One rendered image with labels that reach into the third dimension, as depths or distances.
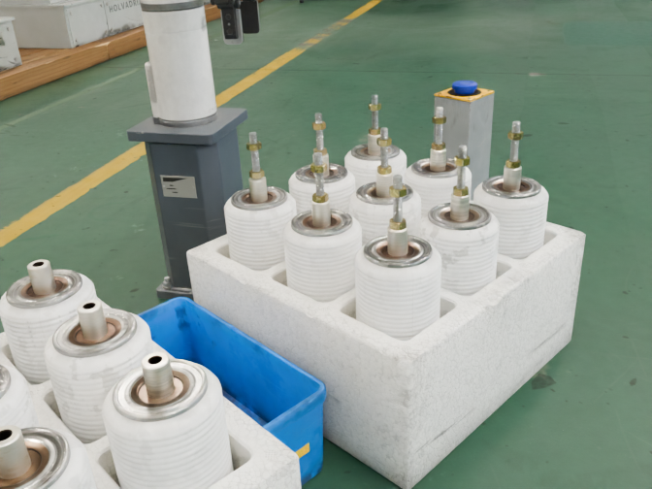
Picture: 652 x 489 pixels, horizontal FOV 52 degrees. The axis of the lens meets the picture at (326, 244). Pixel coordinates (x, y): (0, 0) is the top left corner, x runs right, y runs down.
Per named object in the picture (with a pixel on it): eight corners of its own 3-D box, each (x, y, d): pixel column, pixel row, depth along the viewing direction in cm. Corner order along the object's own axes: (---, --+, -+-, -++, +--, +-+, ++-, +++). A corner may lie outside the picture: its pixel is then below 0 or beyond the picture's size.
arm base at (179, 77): (148, 126, 105) (129, 12, 97) (176, 110, 113) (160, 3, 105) (202, 128, 103) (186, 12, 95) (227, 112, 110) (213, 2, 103)
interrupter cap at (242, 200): (237, 216, 85) (236, 211, 85) (226, 195, 92) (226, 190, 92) (294, 207, 87) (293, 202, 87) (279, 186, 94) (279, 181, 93)
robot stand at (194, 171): (155, 298, 117) (124, 131, 104) (193, 259, 129) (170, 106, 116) (233, 307, 113) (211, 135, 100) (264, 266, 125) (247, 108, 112)
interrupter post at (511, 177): (524, 189, 89) (526, 166, 87) (513, 194, 87) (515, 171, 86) (508, 184, 90) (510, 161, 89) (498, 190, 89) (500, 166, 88)
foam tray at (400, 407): (202, 357, 101) (184, 250, 93) (373, 262, 125) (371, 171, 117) (407, 494, 76) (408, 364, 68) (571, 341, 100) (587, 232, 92)
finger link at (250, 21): (256, 1, 81) (259, 33, 82) (257, 0, 81) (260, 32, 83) (239, 1, 81) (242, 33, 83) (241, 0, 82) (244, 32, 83)
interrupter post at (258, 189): (252, 206, 88) (249, 182, 87) (248, 199, 90) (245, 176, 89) (270, 203, 89) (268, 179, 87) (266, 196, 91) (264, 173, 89)
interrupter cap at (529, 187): (552, 188, 89) (552, 183, 88) (519, 206, 84) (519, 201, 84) (504, 175, 94) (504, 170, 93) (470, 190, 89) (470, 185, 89)
